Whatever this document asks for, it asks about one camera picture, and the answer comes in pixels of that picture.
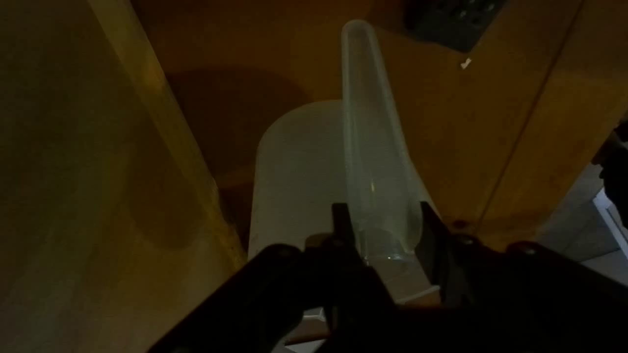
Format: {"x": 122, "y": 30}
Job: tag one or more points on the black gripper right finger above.
{"x": 434, "y": 245}

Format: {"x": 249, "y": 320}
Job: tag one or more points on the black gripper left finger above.
{"x": 341, "y": 242}

